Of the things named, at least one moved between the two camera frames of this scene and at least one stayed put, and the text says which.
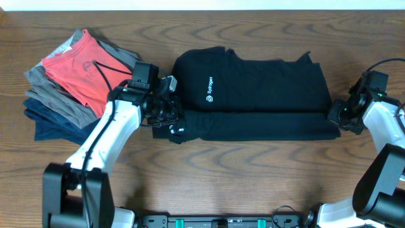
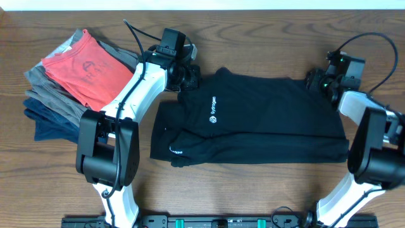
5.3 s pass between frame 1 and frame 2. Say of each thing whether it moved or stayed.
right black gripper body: moved
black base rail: stayed
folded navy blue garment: stayed
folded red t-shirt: stayed
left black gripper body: moved
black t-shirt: moved
